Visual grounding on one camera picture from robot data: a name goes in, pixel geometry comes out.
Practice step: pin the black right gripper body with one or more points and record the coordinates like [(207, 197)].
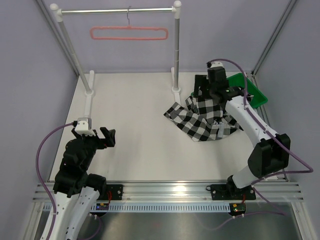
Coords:
[(211, 90)]

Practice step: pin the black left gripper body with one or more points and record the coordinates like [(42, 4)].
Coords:
[(92, 143)]

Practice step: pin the black white checked shirt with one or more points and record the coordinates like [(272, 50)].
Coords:
[(202, 120)]

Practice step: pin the pink clothes hanger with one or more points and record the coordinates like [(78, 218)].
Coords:
[(129, 32)]

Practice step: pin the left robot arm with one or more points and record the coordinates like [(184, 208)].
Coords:
[(75, 190)]

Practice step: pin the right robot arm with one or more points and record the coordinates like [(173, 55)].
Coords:
[(269, 153)]

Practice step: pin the green plastic tray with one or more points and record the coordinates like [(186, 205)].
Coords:
[(257, 97)]

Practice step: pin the silver white clothes rack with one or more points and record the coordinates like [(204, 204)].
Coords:
[(89, 83)]

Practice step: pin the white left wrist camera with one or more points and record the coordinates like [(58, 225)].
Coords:
[(83, 127)]

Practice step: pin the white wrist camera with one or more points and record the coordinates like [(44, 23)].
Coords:
[(214, 64), (83, 127)]

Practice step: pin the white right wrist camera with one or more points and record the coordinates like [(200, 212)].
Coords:
[(214, 64)]

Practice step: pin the white slotted cable duct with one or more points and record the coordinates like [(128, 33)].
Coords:
[(165, 207)]

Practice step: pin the aluminium mounting rail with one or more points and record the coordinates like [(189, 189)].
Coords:
[(197, 191)]

